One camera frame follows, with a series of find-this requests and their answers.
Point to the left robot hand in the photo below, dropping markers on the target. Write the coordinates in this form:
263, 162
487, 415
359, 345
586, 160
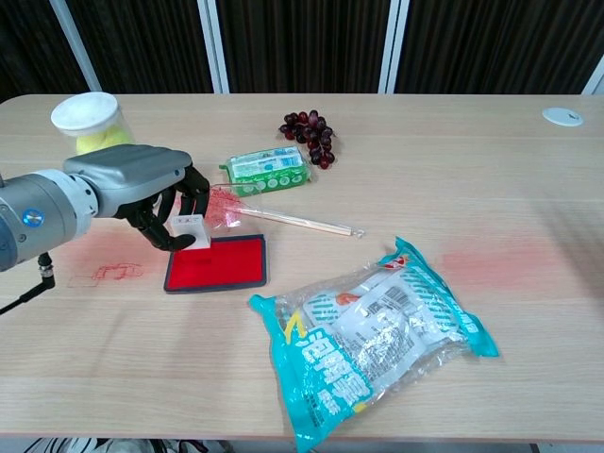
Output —
141, 184

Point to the small red white stamp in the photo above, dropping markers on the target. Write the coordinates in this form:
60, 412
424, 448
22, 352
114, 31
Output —
191, 230

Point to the tennis ball canister white lid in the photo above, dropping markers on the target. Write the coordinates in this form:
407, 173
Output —
92, 122

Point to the clear ink pad lid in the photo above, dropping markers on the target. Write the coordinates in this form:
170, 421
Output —
226, 207

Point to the red ink pad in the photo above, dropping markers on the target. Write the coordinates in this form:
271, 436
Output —
217, 265

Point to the green tissue pack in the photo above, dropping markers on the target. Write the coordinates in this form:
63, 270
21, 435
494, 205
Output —
269, 170

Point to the wrapped wooden chopsticks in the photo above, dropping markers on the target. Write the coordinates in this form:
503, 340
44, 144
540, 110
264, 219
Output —
302, 221

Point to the dark red grape bunch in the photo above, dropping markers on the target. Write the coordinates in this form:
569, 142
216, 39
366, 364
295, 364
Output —
311, 134

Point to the teal noodle snack bag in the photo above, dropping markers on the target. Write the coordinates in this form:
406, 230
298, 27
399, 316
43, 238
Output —
373, 330

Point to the white desk grommet cap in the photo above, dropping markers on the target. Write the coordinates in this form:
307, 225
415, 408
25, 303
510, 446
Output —
562, 116

